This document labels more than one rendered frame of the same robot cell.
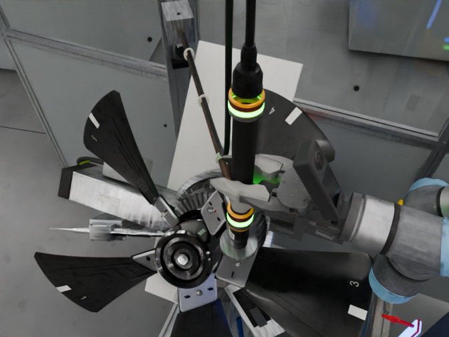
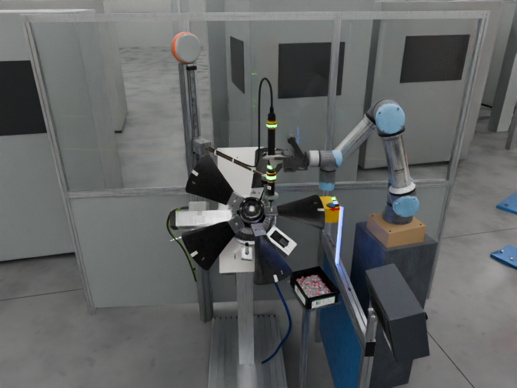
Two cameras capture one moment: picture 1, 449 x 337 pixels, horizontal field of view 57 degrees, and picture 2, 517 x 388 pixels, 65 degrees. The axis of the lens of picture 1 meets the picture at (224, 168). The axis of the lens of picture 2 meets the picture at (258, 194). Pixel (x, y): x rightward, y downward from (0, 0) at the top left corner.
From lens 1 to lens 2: 1.43 m
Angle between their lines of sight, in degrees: 32
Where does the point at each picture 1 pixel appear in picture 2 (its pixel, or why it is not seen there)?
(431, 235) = (329, 152)
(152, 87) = (171, 202)
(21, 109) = (24, 284)
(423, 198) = not seen: hidden behind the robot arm
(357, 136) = (288, 194)
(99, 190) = (192, 215)
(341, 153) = not seen: hidden behind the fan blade
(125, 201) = (207, 215)
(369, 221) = (312, 153)
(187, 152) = not seen: hidden behind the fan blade
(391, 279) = (325, 176)
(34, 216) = (72, 342)
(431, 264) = (332, 160)
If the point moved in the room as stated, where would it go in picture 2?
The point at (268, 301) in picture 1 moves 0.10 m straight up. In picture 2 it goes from (288, 215) to (289, 195)
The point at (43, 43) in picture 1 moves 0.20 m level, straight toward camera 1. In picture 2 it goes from (97, 192) to (115, 201)
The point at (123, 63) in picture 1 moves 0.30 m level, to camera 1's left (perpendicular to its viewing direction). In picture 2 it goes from (153, 191) to (105, 199)
